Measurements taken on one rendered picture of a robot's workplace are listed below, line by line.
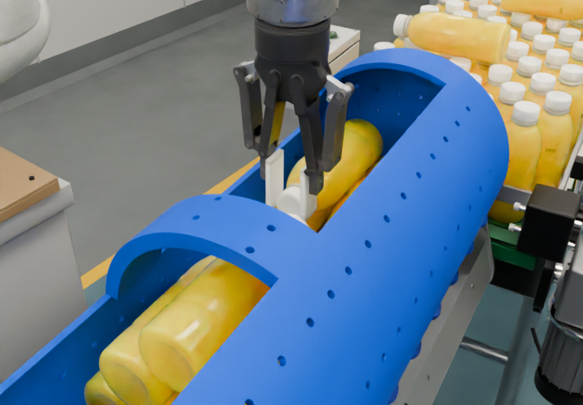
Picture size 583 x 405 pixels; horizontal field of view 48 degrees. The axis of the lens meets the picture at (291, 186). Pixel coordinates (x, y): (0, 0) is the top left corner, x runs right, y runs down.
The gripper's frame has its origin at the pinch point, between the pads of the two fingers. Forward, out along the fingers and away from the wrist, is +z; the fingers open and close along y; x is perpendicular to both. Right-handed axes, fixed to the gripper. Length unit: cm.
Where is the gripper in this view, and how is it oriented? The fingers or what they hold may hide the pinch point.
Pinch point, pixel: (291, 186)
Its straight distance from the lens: 74.7
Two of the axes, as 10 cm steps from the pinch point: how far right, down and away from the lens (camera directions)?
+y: 8.7, 2.8, -4.1
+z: 0.0, 8.3, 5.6
